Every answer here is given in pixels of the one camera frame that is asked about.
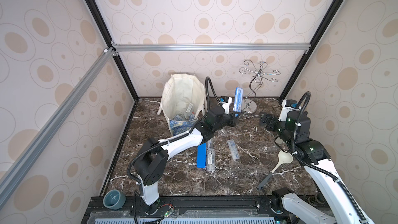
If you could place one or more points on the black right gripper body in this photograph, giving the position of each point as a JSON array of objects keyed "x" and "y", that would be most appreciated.
[{"x": 273, "y": 122}]

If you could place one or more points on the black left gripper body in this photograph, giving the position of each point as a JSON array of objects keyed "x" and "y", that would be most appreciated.
[{"x": 227, "y": 120}]

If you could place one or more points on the clear case blue compass front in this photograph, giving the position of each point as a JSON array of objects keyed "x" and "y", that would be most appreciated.
[{"x": 238, "y": 99}]

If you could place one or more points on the Starry Night canvas tote bag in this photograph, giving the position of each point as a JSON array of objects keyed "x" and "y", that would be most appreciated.
[{"x": 178, "y": 92}]

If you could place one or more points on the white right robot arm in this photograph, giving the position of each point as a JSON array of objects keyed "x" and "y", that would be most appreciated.
[{"x": 336, "y": 205}]

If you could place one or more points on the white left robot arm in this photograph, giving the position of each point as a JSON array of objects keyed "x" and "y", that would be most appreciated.
[{"x": 149, "y": 164}]

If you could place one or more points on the clear slim case front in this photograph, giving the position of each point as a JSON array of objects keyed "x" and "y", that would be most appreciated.
[{"x": 210, "y": 160}]

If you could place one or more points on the clear slim case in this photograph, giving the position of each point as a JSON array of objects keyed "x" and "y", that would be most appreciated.
[
  {"x": 233, "y": 150},
  {"x": 210, "y": 160}
]

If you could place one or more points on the clear slim case right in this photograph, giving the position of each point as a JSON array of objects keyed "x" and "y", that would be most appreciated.
[{"x": 233, "y": 150}]

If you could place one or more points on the chrome jewelry stand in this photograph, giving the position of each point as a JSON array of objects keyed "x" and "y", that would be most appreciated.
[{"x": 259, "y": 74}]

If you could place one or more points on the grey green bowl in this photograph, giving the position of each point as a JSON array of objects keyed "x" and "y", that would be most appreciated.
[{"x": 114, "y": 199}]

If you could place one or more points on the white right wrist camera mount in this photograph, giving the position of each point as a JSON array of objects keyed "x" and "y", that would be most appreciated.
[{"x": 287, "y": 106}]

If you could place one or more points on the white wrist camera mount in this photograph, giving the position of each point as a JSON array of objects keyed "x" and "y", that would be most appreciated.
[
  {"x": 225, "y": 102},
  {"x": 287, "y": 106}
]

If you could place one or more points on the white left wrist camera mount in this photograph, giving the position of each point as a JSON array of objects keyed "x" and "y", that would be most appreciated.
[{"x": 225, "y": 102}]

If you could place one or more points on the white spatula black handle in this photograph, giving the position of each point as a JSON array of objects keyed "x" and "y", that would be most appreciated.
[{"x": 283, "y": 158}]

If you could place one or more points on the aluminium frame rail back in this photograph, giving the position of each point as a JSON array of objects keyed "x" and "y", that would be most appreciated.
[{"x": 211, "y": 47}]

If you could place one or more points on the aluminium frame rail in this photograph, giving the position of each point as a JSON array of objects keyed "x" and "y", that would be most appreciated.
[
  {"x": 211, "y": 47},
  {"x": 26, "y": 160}
]

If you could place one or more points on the black corner frame post right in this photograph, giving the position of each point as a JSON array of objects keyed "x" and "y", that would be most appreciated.
[{"x": 325, "y": 23}]

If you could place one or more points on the black corner frame post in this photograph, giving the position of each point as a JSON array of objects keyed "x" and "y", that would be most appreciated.
[
  {"x": 325, "y": 23},
  {"x": 103, "y": 29}
]

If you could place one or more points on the black corner frame post left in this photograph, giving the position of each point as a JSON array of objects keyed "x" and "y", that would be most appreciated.
[{"x": 103, "y": 29}]

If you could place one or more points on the aluminium frame rail left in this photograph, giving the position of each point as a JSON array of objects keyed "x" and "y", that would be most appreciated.
[{"x": 26, "y": 160}]

